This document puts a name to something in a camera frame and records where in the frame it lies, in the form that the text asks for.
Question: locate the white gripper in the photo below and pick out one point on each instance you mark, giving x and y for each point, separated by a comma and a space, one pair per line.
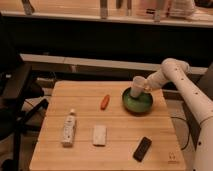
154, 81

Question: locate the white ceramic cup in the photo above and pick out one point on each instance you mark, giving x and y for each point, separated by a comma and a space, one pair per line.
137, 86

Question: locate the white plastic bottle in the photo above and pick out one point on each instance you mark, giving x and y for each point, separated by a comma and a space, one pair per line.
69, 129

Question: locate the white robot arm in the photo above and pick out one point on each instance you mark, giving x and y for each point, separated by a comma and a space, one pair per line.
175, 71

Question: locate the green ceramic bowl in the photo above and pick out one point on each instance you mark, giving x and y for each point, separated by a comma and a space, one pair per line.
141, 104

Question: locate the white rectangular block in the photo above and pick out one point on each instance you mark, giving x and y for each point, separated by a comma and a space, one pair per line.
99, 135

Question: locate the wooden table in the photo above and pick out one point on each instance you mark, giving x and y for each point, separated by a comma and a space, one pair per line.
86, 128

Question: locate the black smartphone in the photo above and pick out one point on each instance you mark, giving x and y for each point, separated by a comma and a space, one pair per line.
142, 149

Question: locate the black office chair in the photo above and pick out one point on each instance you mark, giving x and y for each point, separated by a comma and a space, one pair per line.
16, 85

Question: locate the orange carrot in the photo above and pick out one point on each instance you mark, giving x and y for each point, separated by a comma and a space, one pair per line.
105, 102

